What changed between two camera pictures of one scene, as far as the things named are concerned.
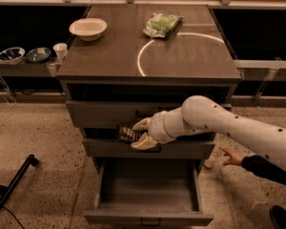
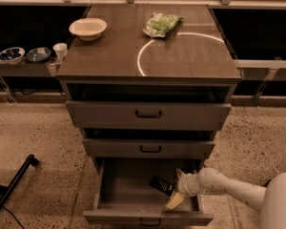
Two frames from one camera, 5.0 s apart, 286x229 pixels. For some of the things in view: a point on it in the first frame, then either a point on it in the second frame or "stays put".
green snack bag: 160,25 stays put
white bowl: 88,29 stays put
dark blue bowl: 38,54 stays put
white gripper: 156,127 → 184,185
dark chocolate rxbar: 128,135 → 156,181
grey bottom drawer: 148,192 stays put
